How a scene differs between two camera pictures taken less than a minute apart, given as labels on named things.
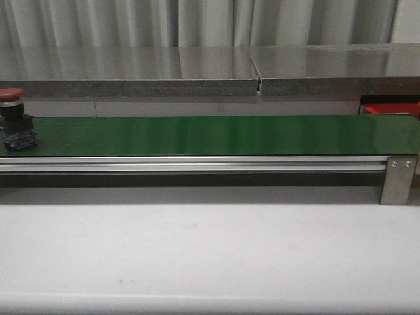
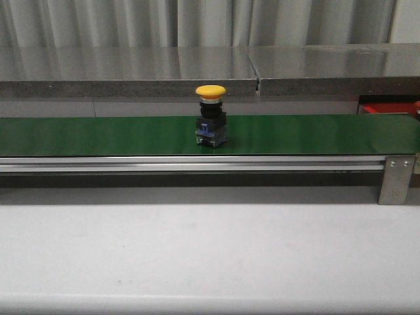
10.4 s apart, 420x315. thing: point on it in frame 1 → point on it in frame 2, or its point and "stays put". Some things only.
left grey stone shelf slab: [129, 71] stays put
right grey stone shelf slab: [359, 69] stays put
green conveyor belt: [291, 135] stays put
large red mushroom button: [16, 127] → [417, 109]
